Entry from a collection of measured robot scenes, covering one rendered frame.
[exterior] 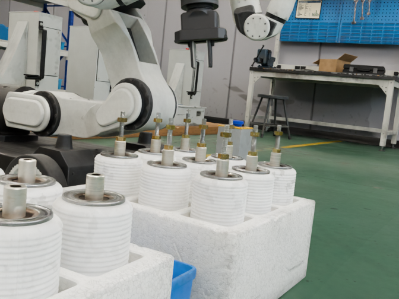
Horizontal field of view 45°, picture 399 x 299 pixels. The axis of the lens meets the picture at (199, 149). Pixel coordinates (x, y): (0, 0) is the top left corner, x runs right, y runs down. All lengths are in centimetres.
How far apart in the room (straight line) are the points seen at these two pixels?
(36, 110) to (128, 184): 65
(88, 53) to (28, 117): 217
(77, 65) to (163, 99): 246
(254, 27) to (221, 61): 529
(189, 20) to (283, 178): 42
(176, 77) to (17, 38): 182
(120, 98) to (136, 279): 78
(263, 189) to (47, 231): 52
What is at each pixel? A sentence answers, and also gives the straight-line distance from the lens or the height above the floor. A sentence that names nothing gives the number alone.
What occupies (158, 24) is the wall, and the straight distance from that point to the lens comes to 741.
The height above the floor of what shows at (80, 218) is 24.
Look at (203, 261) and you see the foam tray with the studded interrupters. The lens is 80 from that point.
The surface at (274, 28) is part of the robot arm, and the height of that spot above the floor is 60.
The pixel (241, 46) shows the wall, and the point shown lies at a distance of 662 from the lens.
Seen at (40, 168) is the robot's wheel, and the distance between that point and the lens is 123.
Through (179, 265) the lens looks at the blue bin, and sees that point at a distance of 79.
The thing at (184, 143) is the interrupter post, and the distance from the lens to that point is 115.
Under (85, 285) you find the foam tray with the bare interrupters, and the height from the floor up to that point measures 18.
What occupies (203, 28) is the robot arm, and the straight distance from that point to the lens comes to 113.
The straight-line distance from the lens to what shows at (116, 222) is 57.
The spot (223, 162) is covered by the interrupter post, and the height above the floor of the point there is 28.
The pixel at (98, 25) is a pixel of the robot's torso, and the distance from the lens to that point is 140.
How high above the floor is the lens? 39
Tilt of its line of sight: 7 degrees down
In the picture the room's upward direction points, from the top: 6 degrees clockwise
